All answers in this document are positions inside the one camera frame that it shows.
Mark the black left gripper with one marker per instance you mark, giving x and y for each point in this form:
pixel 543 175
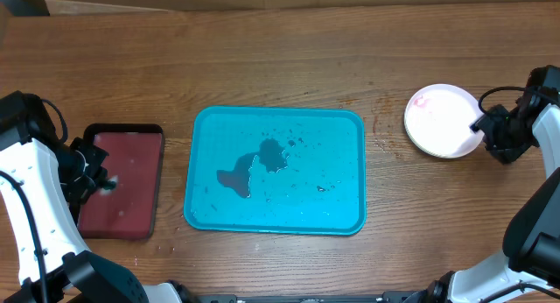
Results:
pixel 80 191

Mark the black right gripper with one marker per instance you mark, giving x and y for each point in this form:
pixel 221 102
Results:
pixel 485 124

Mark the white plate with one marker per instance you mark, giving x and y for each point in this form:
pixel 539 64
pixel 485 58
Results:
pixel 444 112

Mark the green and yellow sponge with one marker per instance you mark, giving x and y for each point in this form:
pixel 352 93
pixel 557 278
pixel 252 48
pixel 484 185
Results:
pixel 108 186

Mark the yellow-green plate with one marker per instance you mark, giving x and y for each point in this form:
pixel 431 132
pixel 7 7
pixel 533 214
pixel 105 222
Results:
pixel 432 147

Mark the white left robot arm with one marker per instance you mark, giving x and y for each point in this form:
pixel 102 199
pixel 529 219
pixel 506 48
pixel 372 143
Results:
pixel 52 255

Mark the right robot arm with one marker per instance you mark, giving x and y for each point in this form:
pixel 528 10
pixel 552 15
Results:
pixel 529 258

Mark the dark red water tray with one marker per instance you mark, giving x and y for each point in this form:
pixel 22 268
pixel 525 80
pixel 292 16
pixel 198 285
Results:
pixel 134 163

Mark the teal plastic serving tray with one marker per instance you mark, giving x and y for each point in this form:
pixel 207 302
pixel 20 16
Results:
pixel 277 170

